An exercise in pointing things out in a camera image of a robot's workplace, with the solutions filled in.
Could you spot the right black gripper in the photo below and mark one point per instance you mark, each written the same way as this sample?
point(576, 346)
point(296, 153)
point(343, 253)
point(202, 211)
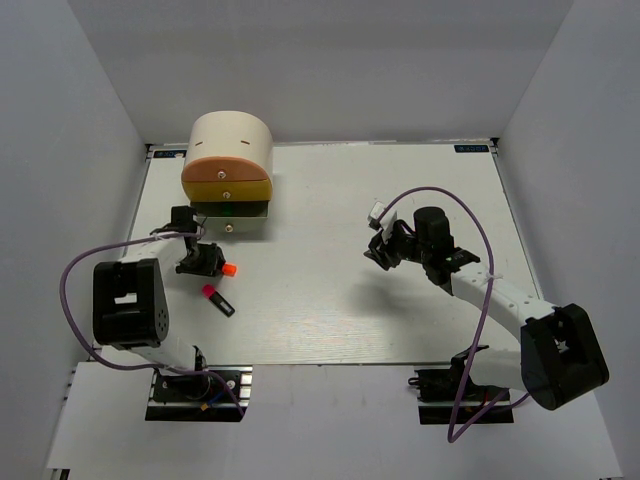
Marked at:
point(383, 253)

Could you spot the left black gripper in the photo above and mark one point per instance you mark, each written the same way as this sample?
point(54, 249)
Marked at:
point(214, 254)

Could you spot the orange highlighter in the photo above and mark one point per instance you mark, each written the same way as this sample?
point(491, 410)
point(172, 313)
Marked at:
point(228, 269)

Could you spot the grey bottom drawer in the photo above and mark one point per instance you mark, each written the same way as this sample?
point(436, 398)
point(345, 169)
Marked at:
point(248, 217)

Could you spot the yellow drawer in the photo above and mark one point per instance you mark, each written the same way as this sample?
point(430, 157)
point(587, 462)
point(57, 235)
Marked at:
point(233, 191)

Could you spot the pink top drawer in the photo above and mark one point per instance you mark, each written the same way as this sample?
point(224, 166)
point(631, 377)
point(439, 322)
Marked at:
point(221, 168)

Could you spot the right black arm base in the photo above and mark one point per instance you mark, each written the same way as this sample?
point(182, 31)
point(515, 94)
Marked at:
point(436, 392)

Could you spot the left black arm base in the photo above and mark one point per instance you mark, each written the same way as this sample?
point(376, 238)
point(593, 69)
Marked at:
point(190, 399)

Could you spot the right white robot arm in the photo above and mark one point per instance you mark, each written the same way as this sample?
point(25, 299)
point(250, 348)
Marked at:
point(559, 357)

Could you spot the pink highlighter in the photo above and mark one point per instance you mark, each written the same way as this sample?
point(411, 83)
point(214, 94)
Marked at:
point(216, 299)

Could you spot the cream round drawer cabinet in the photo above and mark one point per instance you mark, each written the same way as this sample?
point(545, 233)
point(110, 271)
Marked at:
point(232, 134)

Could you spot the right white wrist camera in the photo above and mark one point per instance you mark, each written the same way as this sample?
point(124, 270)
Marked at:
point(380, 221)

